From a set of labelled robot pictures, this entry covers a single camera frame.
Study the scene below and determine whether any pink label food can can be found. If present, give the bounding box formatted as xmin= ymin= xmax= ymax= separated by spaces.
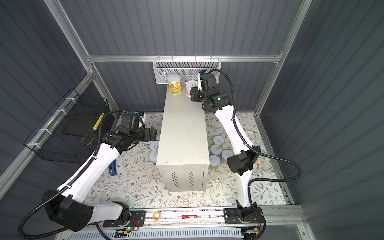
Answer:
xmin=186 ymin=80 xmax=199 ymax=97

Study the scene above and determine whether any orange yellow label can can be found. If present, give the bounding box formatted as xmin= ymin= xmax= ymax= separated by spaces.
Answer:
xmin=167 ymin=74 xmax=182 ymax=95

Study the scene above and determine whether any green label food can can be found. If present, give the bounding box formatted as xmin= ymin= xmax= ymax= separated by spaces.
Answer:
xmin=209 ymin=155 xmax=221 ymax=170

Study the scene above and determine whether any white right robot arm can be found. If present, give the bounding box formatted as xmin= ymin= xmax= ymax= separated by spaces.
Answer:
xmin=190 ymin=69 xmax=302 ymax=240

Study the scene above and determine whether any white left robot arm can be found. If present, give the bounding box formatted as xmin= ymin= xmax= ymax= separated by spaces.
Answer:
xmin=17 ymin=110 xmax=157 ymax=240

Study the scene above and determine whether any beige metal cabinet counter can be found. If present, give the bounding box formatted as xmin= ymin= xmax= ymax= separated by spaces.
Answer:
xmin=157 ymin=87 xmax=210 ymax=192

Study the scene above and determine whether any silver top can left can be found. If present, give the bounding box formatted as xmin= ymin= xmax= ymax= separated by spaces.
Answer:
xmin=150 ymin=141 xmax=160 ymax=151
xmin=149 ymin=151 xmax=158 ymax=165

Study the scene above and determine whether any silver can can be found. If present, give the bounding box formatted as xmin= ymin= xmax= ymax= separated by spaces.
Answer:
xmin=210 ymin=144 xmax=223 ymax=156
xmin=149 ymin=151 xmax=158 ymax=165
xmin=150 ymin=141 xmax=160 ymax=151

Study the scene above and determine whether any blue lighter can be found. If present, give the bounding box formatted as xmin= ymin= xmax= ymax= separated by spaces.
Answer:
xmin=108 ymin=160 xmax=117 ymax=177

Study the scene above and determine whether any yellow strip in basket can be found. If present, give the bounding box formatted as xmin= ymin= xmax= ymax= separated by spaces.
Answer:
xmin=93 ymin=113 xmax=105 ymax=131

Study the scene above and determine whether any silver top can right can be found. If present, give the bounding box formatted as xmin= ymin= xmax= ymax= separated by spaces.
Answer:
xmin=210 ymin=144 xmax=223 ymax=156

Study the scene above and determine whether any pink can right side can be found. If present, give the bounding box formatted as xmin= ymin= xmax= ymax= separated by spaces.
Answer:
xmin=221 ymin=150 xmax=234 ymax=165

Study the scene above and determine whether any orange rubber band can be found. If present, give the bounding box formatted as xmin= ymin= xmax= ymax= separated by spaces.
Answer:
xmin=153 ymin=212 xmax=162 ymax=222

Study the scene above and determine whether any red white marker pen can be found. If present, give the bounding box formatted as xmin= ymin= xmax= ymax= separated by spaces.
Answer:
xmin=182 ymin=215 xmax=213 ymax=219

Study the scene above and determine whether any white wire mesh basket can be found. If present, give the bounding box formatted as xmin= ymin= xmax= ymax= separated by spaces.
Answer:
xmin=153 ymin=60 xmax=222 ymax=84

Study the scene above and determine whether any black wire wall basket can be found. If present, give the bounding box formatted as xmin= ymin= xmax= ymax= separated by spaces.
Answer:
xmin=24 ymin=91 xmax=110 ymax=164

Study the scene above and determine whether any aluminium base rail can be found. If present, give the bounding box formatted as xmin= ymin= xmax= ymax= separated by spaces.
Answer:
xmin=127 ymin=205 xmax=305 ymax=229

